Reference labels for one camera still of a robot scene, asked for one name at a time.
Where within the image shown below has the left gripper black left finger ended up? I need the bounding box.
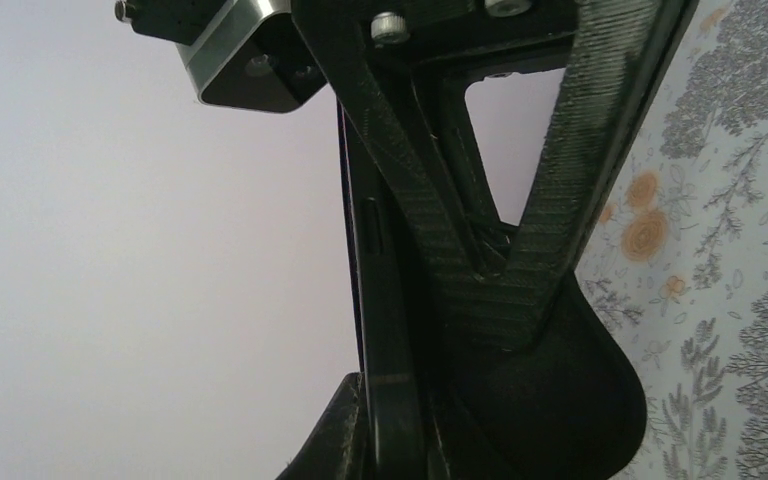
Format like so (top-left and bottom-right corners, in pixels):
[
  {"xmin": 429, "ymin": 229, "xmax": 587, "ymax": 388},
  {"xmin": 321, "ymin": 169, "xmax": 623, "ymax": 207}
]
[{"xmin": 278, "ymin": 372, "xmax": 368, "ymax": 480}]

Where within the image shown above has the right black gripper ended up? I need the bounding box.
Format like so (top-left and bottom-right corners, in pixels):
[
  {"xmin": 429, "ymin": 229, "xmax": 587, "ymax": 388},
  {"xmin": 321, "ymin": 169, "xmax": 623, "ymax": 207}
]
[{"xmin": 291, "ymin": 1, "xmax": 695, "ymax": 350}]

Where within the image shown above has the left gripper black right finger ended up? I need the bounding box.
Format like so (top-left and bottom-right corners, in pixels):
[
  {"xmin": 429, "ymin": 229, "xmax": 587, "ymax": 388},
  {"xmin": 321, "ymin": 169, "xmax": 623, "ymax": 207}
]
[{"xmin": 430, "ymin": 272, "xmax": 647, "ymax": 479}]

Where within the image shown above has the floral patterned table mat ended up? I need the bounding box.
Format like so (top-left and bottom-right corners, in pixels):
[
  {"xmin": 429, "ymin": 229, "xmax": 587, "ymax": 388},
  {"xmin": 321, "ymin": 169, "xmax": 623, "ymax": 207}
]
[{"xmin": 577, "ymin": 1, "xmax": 768, "ymax": 479}]

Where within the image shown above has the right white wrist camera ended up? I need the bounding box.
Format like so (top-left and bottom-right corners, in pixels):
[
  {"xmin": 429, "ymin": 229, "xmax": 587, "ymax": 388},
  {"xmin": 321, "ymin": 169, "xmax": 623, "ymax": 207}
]
[{"xmin": 113, "ymin": 0, "xmax": 328, "ymax": 115}]

